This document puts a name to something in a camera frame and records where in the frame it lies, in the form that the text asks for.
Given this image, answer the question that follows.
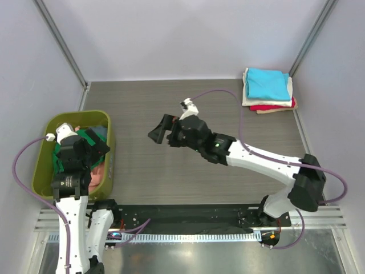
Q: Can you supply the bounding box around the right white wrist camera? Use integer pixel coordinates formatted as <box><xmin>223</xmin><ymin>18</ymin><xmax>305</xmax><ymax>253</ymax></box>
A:
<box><xmin>179</xmin><ymin>98</ymin><xmax>199</xmax><ymax>120</ymax></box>

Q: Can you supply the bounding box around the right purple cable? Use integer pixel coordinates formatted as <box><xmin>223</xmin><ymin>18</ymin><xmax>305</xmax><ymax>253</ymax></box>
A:
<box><xmin>190</xmin><ymin>89</ymin><xmax>348</xmax><ymax>249</ymax></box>

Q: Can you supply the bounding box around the left aluminium corner post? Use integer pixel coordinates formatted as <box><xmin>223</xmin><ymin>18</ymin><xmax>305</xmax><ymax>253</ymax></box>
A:
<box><xmin>33</xmin><ymin>0</ymin><xmax>91</xmax><ymax>90</ymax></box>

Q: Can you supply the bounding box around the olive green plastic bin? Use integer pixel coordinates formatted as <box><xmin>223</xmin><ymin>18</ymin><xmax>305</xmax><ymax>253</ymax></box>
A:
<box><xmin>31</xmin><ymin>110</ymin><xmax>116</xmax><ymax>200</ymax></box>

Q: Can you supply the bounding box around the salmon pink t shirt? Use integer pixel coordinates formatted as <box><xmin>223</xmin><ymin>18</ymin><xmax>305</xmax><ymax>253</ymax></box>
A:
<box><xmin>74</xmin><ymin>126</ymin><xmax>105</xmax><ymax>194</ymax></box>

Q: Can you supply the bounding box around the folded cyan t shirt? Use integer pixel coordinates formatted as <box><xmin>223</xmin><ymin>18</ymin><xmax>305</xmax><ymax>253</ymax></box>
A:
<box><xmin>245</xmin><ymin>68</ymin><xmax>291</xmax><ymax>102</ymax></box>

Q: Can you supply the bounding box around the right aluminium corner post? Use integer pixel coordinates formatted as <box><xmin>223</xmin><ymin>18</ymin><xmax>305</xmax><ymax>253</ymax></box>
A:
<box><xmin>289</xmin><ymin>0</ymin><xmax>338</xmax><ymax>77</ymax></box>

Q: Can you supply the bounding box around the aluminium rail frame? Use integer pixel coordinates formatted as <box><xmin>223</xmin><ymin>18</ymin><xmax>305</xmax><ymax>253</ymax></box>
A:
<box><xmin>34</xmin><ymin>206</ymin><xmax>347</xmax><ymax>232</ymax></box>

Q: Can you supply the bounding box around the folded cream t shirt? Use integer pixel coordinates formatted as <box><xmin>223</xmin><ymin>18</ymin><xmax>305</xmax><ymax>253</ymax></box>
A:
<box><xmin>242</xmin><ymin>69</ymin><xmax>293</xmax><ymax>107</ymax></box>

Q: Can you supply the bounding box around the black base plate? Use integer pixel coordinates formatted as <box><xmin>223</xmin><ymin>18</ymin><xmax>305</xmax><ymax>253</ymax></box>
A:
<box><xmin>87</xmin><ymin>203</ymin><xmax>292</xmax><ymax>232</ymax></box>

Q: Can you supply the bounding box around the green t shirt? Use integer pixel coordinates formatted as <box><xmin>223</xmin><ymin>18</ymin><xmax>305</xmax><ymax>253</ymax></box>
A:
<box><xmin>52</xmin><ymin>141</ymin><xmax>103</xmax><ymax>174</ymax></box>

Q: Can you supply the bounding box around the white slotted cable duct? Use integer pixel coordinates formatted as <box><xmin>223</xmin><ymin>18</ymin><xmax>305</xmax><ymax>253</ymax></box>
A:
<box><xmin>48</xmin><ymin>231</ymin><xmax>262</xmax><ymax>243</ymax></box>

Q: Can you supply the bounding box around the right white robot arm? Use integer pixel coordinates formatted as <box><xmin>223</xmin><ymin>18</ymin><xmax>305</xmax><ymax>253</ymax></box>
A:
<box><xmin>148</xmin><ymin>114</ymin><xmax>326</xmax><ymax>226</ymax></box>

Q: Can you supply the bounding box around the grey blue t shirt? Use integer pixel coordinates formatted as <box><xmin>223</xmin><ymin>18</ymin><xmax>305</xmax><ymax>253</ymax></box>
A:
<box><xmin>91</xmin><ymin>126</ymin><xmax>108</xmax><ymax>142</ymax></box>

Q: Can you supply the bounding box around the aluminium corner post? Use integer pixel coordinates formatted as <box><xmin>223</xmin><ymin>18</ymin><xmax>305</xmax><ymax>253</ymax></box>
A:
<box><xmin>33</xmin><ymin>0</ymin><xmax>91</xmax><ymax>90</ymax></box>
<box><xmin>289</xmin><ymin>0</ymin><xmax>338</xmax><ymax>77</ymax></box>

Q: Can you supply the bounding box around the folded red t shirt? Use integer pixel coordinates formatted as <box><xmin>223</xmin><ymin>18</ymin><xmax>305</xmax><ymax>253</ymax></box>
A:
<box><xmin>249</xmin><ymin>105</ymin><xmax>278</xmax><ymax>111</ymax></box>

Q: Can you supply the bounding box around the folded tan t shirt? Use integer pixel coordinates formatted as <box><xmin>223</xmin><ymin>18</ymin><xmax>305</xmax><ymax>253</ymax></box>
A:
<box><xmin>255</xmin><ymin>97</ymin><xmax>298</xmax><ymax>114</ymax></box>

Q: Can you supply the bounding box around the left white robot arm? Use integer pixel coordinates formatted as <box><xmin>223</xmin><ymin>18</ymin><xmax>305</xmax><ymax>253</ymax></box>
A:
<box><xmin>51</xmin><ymin>123</ymin><xmax>121</xmax><ymax>273</ymax></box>

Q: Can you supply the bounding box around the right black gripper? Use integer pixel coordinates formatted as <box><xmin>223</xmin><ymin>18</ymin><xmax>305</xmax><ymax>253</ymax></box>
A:
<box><xmin>149</xmin><ymin>114</ymin><xmax>203</xmax><ymax>153</ymax></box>

